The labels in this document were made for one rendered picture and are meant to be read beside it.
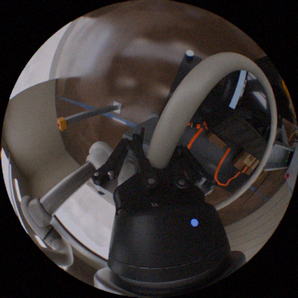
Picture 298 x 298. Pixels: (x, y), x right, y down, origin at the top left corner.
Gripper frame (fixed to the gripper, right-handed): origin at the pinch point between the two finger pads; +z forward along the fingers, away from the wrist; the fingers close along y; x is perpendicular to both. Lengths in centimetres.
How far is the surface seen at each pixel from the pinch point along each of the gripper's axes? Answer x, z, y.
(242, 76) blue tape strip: 43, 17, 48
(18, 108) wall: 69, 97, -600
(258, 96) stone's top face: 35, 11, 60
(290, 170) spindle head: 9, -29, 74
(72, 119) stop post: -12, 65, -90
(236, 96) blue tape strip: 28, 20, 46
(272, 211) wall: -154, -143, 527
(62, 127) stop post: -17, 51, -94
